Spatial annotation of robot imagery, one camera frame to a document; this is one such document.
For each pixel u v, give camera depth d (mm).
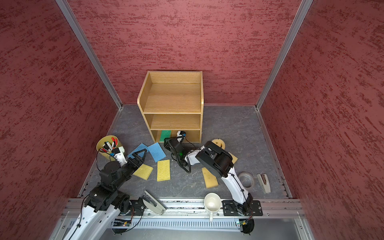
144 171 848
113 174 556
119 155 677
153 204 764
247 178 833
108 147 857
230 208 736
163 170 853
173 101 794
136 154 675
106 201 534
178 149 753
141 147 950
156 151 921
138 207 741
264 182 809
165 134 995
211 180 813
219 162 556
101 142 829
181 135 894
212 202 750
